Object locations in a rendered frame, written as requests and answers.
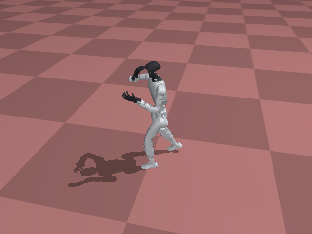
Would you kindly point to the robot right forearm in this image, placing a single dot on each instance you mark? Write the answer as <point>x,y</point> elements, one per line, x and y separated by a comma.
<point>130,79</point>

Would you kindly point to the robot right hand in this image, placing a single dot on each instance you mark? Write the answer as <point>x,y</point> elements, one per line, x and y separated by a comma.
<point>136,72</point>

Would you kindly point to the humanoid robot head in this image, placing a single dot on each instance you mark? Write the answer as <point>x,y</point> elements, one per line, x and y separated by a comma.
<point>151,67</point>

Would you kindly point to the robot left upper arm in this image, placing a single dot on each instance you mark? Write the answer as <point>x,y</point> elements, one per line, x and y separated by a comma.
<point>161,91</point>

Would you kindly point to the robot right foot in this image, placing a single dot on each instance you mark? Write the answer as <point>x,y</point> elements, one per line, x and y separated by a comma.
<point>170,148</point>

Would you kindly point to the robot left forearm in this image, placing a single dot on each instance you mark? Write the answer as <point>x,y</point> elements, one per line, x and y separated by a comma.
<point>147,106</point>

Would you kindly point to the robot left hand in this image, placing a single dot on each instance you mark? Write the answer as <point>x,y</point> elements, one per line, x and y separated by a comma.
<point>130,98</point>

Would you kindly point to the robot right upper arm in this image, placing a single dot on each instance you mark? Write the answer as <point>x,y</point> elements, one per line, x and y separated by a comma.
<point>143,77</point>

